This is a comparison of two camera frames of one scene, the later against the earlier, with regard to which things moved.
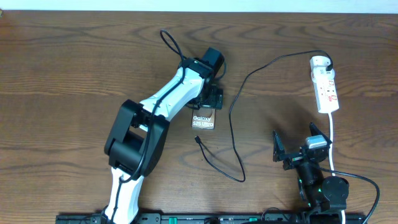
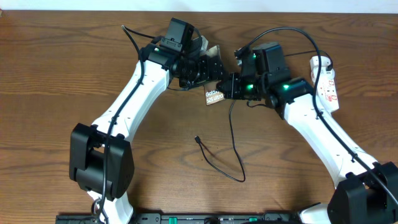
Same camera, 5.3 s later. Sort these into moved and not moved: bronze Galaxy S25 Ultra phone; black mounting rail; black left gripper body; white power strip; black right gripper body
Moved: bronze Galaxy S25 Ultra phone; black left gripper body; black right gripper body
Not moved: black mounting rail; white power strip
